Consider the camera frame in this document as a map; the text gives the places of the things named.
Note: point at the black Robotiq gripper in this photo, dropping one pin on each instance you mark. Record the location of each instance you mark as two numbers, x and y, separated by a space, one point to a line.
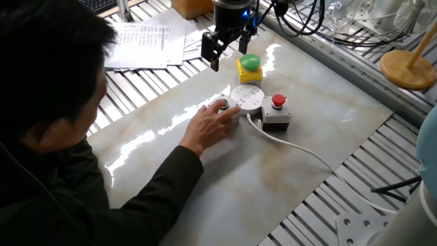
229 15

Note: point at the grey box green button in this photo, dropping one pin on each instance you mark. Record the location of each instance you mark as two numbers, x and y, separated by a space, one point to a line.
229 102

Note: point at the dark-sleeved person's forearm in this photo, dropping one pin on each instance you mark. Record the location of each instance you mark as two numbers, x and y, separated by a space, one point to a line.
164 191

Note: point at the yellow box green mushroom button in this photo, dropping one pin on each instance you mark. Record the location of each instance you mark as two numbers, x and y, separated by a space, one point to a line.
250 71

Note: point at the round white power strip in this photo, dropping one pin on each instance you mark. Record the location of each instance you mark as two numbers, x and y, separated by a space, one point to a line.
248 97

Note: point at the grey box red button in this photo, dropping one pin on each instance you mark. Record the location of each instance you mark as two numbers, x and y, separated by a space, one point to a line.
276 114

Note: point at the person's bare hand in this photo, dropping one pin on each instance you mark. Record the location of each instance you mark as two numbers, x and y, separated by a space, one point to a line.
206 128

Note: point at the white paper sheet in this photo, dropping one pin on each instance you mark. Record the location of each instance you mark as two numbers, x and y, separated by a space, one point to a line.
180 44

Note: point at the tan wooden box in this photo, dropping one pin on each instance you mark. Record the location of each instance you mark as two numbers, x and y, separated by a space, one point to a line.
191 8

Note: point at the printed paper sheet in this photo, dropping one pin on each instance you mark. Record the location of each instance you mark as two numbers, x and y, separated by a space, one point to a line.
140 46

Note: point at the clear glass vessels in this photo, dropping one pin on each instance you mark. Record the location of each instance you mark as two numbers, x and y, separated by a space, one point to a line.
341 15

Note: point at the black keyboard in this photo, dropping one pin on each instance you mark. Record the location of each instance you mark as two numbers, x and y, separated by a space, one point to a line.
97 4

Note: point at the marble pattern tile board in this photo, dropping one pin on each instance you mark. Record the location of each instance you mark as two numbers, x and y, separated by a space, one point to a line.
280 177

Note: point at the wooden stand with round base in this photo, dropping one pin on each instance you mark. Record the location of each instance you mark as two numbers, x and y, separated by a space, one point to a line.
406 70

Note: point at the dark-haired person in dark jacket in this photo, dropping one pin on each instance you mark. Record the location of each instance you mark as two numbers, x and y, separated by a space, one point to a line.
41 85

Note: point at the metal post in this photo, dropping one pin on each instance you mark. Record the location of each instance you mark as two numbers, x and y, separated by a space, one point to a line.
124 10

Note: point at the grey aluminium frame rail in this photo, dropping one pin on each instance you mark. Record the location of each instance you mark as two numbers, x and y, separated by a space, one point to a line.
341 65

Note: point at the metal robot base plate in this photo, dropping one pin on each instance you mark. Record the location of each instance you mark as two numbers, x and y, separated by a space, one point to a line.
355 229

